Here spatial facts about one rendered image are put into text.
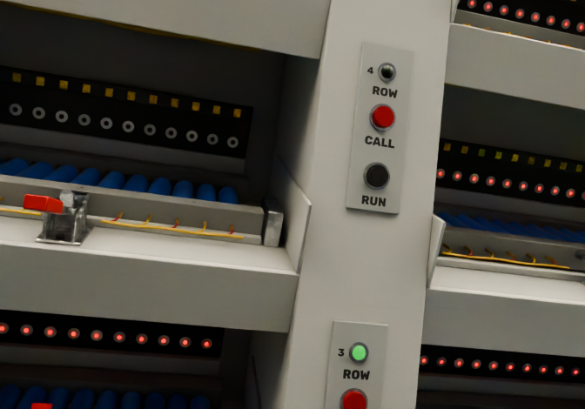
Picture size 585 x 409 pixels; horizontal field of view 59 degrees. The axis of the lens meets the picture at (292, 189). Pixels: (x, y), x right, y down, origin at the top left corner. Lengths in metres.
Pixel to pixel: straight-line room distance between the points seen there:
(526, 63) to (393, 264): 0.20
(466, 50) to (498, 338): 0.22
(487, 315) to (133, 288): 0.26
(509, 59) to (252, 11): 0.20
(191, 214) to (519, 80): 0.28
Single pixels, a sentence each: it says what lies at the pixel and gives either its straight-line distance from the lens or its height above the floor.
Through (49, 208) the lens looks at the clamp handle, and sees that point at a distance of 0.31.
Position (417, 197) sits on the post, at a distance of 0.39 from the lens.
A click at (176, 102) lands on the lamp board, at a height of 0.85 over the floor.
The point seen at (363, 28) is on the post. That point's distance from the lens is 0.40.
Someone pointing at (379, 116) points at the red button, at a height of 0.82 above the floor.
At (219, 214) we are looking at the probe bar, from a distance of 0.40.
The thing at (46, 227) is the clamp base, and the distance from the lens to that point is 0.36.
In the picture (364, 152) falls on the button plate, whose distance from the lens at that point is 0.37.
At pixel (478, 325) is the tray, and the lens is 0.42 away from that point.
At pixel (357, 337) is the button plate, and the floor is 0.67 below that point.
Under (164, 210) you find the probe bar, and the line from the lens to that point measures 0.40.
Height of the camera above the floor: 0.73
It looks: 6 degrees up
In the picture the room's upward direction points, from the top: 7 degrees clockwise
